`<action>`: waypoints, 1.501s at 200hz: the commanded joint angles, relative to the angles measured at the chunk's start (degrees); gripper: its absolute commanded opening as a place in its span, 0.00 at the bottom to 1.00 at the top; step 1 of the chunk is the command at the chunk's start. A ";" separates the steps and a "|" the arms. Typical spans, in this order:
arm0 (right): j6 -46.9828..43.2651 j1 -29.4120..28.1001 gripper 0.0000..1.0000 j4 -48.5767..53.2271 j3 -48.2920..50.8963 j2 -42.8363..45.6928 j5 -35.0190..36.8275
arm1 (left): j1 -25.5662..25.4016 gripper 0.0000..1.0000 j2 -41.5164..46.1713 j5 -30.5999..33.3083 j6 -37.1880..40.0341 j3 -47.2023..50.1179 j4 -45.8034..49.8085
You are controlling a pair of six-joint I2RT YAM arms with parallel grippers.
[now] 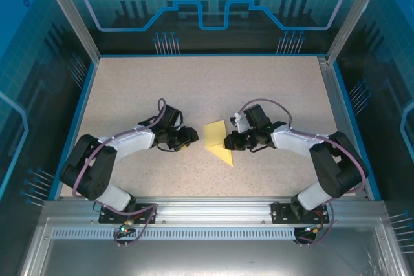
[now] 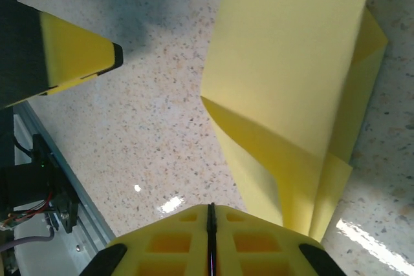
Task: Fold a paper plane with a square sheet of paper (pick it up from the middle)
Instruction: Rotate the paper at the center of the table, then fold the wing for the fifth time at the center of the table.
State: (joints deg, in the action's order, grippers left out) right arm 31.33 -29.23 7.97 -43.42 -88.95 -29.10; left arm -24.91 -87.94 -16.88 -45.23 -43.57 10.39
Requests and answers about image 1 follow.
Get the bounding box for grey metal sheet tray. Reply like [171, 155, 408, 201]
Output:
[19, 217, 404, 276]

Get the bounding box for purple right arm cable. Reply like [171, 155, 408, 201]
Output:
[241, 97, 370, 246]

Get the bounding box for aluminium side rail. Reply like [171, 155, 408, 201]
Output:
[316, 56, 371, 201]

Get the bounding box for cable connector with green light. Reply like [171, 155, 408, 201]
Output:
[118, 220, 135, 235]
[303, 224, 324, 235]

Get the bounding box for thin blue table edge trim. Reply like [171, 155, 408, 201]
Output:
[98, 53, 328, 58]

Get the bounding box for aluminium frame post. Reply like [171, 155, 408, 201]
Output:
[36, 0, 102, 63]
[325, 0, 391, 65]

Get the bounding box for long aluminium frame rail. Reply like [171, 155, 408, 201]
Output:
[41, 196, 389, 225]

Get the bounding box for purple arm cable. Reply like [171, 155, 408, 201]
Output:
[71, 97, 168, 248]
[241, 97, 370, 246]

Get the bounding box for yellow cloth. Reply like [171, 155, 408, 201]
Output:
[203, 120, 234, 167]

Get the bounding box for slotted grey cable duct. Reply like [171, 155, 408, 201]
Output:
[50, 228, 298, 240]

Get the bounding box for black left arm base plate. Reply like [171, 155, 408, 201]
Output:
[98, 202, 158, 224]

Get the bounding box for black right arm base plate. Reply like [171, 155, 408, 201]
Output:
[270, 202, 327, 224]

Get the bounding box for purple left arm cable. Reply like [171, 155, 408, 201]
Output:
[71, 97, 168, 248]

